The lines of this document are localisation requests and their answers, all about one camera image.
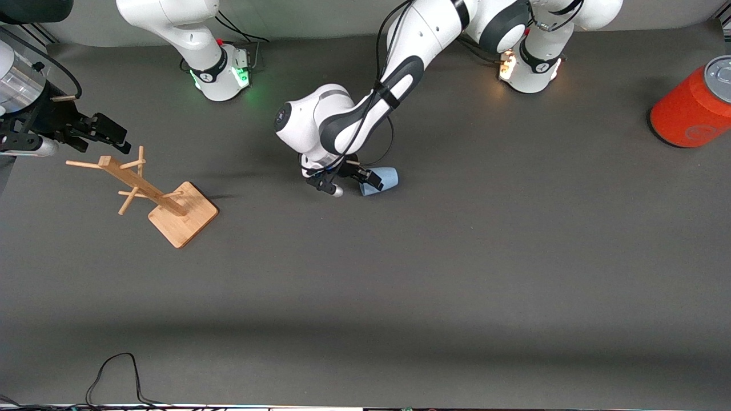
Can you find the light blue cup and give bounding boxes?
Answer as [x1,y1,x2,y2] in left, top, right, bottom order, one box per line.
[359,167,399,197]

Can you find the wooden mug tree rack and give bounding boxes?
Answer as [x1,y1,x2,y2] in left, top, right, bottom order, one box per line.
[65,146,220,249]

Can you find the orange cylindrical can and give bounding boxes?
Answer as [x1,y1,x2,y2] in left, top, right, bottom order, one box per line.
[649,55,731,150]

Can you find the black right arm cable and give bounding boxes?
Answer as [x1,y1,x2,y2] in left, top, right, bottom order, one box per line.
[0,26,83,102]

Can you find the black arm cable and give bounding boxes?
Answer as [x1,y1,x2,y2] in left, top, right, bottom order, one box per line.
[305,0,415,175]
[0,26,83,102]

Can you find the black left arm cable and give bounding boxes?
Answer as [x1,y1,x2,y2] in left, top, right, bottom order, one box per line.
[305,0,415,175]

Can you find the black right base cables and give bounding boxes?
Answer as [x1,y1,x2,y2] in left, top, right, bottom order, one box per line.
[216,8,270,72]

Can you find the black base cables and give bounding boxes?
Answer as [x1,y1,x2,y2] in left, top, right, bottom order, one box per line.
[216,8,270,72]
[456,37,503,65]

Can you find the black left base cables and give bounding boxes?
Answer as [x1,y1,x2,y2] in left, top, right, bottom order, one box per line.
[456,37,503,65]

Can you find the black cable loop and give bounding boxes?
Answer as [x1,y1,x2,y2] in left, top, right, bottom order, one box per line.
[0,352,172,410]

